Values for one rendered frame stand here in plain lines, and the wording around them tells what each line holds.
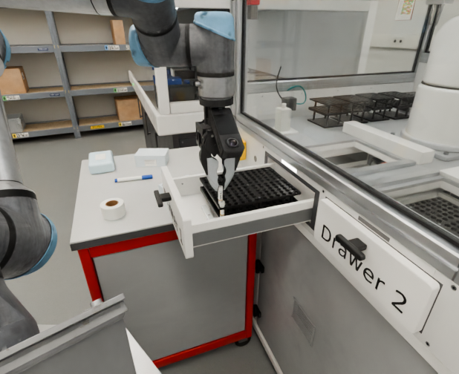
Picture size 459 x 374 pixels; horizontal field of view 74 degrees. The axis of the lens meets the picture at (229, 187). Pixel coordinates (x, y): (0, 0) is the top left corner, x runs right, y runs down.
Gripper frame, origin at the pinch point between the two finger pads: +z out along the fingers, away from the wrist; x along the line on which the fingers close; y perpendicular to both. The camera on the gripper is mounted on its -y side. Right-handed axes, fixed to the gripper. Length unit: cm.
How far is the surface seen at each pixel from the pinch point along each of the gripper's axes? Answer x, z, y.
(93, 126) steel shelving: 51, 81, 366
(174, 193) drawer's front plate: 10.1, 2.0, 4.3
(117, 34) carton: 3, -25, 377
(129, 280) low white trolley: 24.8, 38.2, 18.9
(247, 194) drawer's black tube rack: -8.0, 4.8, 2.5
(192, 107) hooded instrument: -15, 2, 87
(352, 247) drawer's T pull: -17.3, 3.7, -25.2
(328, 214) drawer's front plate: -20.6, 4.0, -13.6
